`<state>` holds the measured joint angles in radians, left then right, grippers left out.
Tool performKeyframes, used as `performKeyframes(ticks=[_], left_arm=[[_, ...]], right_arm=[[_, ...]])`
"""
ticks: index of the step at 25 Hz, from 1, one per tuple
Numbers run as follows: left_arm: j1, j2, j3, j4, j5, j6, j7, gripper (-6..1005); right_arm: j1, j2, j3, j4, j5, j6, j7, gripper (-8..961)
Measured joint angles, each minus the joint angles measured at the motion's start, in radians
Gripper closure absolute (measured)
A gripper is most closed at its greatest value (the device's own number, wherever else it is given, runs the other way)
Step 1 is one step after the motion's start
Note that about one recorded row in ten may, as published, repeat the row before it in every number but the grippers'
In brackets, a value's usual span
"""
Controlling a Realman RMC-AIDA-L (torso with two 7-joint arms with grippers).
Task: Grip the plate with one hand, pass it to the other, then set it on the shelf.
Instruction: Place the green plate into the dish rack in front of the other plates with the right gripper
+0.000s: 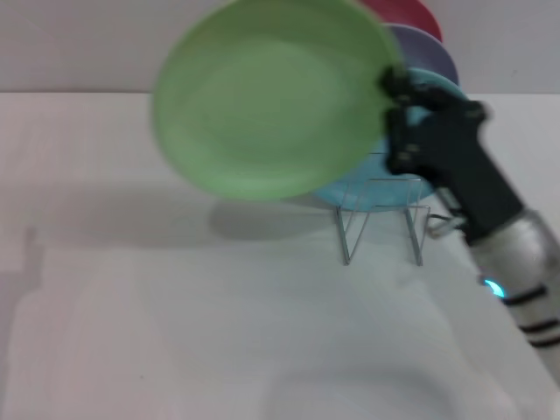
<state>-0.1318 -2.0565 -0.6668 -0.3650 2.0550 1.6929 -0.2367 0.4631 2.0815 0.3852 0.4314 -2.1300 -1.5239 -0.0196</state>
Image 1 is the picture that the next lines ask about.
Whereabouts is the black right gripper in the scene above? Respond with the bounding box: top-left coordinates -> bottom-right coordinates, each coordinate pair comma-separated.
377,65 -> 527,245

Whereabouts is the green round plate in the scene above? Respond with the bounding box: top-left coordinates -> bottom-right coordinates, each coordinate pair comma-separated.
150,0 -> 402,202

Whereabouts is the purple round plate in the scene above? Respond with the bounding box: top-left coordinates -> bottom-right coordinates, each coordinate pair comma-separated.
382,24 -> 460,88

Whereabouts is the blue round plate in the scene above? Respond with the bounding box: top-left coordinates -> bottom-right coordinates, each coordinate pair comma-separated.
312,67 -> 472,214

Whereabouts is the red round plate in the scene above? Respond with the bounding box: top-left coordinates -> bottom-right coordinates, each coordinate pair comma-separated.
358,0 -> 444,45

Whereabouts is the right gripper cable with plug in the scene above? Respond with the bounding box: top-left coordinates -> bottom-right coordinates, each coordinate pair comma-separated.
426,209 -> 467,241

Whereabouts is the chrome wire plate rack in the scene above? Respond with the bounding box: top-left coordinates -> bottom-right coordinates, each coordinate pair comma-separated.
335,177 -> 432,267

